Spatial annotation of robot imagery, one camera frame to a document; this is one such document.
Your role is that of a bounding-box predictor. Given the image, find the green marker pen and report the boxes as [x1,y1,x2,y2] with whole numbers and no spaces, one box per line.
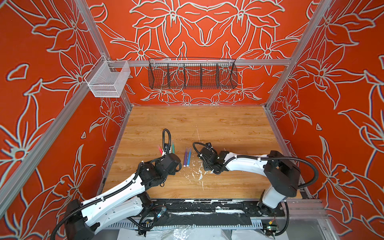
[171,141,175,154]

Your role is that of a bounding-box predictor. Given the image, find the purple marker pen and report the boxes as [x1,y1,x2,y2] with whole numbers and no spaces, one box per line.
[183,148,189,167]

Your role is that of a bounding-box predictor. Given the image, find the blue marker pen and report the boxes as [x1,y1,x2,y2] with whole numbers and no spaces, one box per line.
[187,148,192,167]

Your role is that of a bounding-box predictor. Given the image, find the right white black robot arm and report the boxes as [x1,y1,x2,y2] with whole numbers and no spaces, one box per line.
[195,146,301,210]

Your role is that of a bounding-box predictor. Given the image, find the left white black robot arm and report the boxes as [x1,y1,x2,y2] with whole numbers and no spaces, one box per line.
[57,153,182,240]

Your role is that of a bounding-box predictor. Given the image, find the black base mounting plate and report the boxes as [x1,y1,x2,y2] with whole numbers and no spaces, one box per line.
[134,199,286,225]

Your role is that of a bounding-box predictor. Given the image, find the small green circuit board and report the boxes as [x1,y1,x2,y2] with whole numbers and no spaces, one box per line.
[263,220,279,236]

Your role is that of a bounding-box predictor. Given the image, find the white mesh basket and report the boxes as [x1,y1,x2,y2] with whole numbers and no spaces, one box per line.
[84,56,131,98]

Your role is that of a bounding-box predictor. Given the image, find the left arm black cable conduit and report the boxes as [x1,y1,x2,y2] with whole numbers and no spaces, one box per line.
[50,128,172,240]

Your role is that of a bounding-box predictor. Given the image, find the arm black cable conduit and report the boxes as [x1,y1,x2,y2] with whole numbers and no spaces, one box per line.
[192,141,320,236]
[50,128,172,240]

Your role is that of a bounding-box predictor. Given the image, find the white slotted cable duct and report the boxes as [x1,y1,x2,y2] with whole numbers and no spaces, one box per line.
[105,219,263,231]

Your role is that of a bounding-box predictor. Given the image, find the black wire basket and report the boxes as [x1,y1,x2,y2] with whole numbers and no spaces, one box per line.
[148,57,238,90]

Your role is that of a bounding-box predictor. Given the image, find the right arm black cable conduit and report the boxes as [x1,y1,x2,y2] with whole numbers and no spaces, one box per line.
[192,141,320,236]

